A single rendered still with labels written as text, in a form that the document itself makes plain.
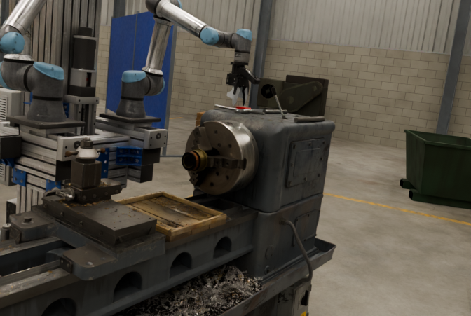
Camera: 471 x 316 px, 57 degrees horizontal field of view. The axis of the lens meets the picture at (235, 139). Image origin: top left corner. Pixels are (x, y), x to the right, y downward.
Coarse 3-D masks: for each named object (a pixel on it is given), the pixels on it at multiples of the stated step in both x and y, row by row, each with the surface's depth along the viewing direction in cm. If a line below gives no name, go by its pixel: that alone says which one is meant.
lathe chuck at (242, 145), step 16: (208, 128) 184; (224, 128) 179; (240, 128) 183; (192, 144) 190; (224, 144) 179; (240, 144) 175; (208, 176) 185; (224, 176) 180; (240, 176) 176; (208, 192) 186; (224, 192) 181
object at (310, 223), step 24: (264, 216) 188; (288, 216) 205; (312, 216) 225; (264, 240) 191; (288, 240) 209; (312, 240) 232; (240, 264) 197; (264, 264) 195; (288, 264) 212; (264, 312) 209
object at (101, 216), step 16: (48, 192) 150; (48, 208) 145; (64, 208) 138; (80, 208) 138; (96, 208) 140; (112, 208) 141; (128, 208) 143; (80, 224) 133; (96, 224) 129; (112, 224) 128; (128, 224) 129; (144, 224) 133; (112, 240) 125
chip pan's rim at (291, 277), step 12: (324, 240) 238; (312, 264) 213; (276, 276) 201; (288, 276) 195; (300, 276) 205; (264, 288) 177; (276, 288) 188; (252, 300) 172; (264, 300) 181; (228, 312) 160; (240, 312) 167
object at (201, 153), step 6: (192, 150) 175; (198, 150) 176; (186, 156) 174; (192, 156) 171; (198, 156) 173; (204, 156) 174; (186, 162) 175; (192, 162) 178; (198, 162) 172; (204, 162) 174; (186, 168) 173; (192, 168) 171; (198, 168) 173; (204, 168) 175
